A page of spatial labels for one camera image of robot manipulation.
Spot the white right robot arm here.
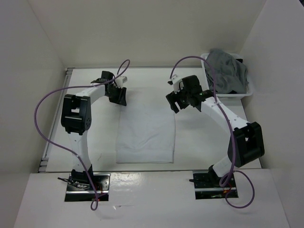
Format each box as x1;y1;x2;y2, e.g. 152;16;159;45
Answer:
166;75;265;187

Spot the white plastic laundry basket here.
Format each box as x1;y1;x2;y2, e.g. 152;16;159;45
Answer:
201;49;253;99

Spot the grey skirt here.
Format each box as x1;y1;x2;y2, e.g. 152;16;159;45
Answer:
204;48;248;94

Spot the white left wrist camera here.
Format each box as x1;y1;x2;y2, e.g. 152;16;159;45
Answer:
115;76;128;87

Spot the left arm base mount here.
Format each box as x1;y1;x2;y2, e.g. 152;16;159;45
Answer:
57;173;111;202

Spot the white skirt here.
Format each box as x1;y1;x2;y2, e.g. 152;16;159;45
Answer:
115;87;176;163

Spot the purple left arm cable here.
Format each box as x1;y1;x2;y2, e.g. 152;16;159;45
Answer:
34;59;131;211

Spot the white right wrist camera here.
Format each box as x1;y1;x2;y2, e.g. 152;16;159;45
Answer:
168;74;184;94

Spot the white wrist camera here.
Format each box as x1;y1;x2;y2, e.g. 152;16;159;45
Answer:
115;76;128;87
168;74;184;94

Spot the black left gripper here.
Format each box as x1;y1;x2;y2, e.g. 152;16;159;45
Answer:
106;85;127;106

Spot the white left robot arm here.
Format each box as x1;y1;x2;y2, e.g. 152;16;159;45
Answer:
61;71;127;190

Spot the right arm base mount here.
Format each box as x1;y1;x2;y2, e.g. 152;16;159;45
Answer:
189;171;238;200

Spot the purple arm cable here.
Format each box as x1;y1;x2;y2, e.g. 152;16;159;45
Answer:
34;59;131;211
170;56;256;209

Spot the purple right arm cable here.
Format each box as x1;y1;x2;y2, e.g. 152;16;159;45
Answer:
170;56;256;209

